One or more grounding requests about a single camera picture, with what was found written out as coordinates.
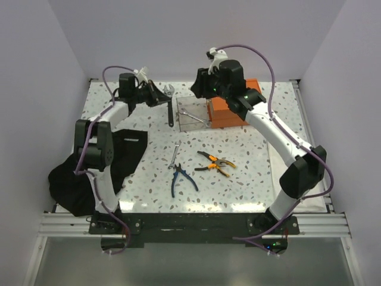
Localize large silver combination wrench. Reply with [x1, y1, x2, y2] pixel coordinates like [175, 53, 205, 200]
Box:
[180, 109, 210, 126]

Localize orange storage box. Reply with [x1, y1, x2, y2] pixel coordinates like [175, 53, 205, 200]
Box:
[207, 78, 266, 129]

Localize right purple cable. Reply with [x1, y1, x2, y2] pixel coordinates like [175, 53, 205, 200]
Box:
[216, 44, 334, 256]

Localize aluminium frame rail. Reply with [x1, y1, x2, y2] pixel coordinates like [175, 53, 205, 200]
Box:
[38, 213, 90, 237]

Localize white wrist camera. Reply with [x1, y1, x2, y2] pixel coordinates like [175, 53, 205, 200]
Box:
[133, 67, 149, 83]
[206, 47, 229, 74]

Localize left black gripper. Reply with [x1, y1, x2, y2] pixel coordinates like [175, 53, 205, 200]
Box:
[132, 80, 172, 108]

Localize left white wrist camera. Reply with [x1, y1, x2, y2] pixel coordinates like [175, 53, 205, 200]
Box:
[133, 67, 149, 83]

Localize white folded cloth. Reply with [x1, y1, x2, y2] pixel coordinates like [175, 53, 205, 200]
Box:
[267, 142, 327, 213]

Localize orange-black combination pliers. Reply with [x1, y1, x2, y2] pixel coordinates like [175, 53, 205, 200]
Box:
[194, 161, 230, 178]

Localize black-handled adjustable wrench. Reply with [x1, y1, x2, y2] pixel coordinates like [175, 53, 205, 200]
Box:
[163, 84, 174, 128]

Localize blue-handled cutting pliers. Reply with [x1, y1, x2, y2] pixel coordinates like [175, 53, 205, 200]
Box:
[171, 164, 199, 198]

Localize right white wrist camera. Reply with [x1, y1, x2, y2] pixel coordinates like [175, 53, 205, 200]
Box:
[206, 47, 229, 74]

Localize black drawstring fabric bag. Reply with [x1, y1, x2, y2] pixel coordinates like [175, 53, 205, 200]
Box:
[48, 129, 148, 217]

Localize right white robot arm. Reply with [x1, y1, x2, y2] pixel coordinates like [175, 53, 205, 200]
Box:
[190, 60, 327, 234]

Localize clear acrylic drawer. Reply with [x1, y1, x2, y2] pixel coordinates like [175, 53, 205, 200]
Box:
[176, 96, 211, 132]

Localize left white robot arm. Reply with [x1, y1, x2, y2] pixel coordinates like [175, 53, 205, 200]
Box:
[73, 73, 174, 234]

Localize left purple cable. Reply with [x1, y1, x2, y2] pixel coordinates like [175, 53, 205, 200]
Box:
[73, 65, 140, 254]

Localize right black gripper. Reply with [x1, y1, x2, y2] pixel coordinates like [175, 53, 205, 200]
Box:
[190, 67, 230, 101]

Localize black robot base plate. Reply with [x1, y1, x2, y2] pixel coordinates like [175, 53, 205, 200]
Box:
[88, 212, 299, 250]

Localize orange-black long-nose pliers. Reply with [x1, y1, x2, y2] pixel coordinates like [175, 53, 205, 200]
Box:
[197, 151, 236, 168]

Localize purple cable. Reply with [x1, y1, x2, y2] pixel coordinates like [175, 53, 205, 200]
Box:
[216, 44, 334, 256]
[73, 65, 140, 254]

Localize small silver open-end wrench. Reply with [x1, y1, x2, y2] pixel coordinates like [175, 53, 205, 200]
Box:
[168, 141, 181, 169]

